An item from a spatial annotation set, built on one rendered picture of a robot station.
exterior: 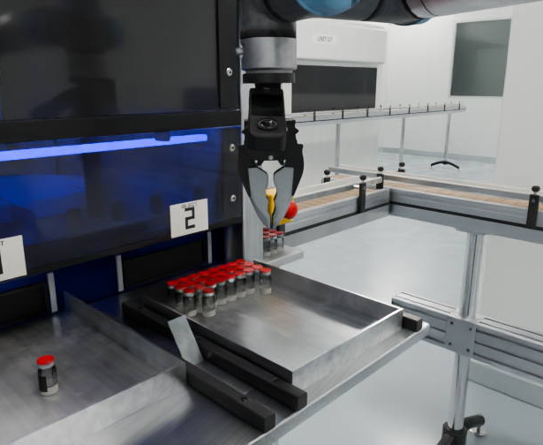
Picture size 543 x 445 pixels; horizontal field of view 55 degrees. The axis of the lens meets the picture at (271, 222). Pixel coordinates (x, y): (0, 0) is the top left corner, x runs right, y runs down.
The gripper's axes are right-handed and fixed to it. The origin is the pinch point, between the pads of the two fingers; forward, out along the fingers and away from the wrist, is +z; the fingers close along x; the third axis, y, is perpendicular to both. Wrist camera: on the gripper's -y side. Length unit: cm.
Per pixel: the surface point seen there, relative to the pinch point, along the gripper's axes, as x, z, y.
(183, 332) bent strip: 12.8, 15.1, -2.9
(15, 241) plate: 36.4, 2.5, 1.9
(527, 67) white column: -100, -25, 122
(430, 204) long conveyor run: -53, 17, 82
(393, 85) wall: -267, -25, 896
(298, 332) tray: -4.2, 19.1, 3.9
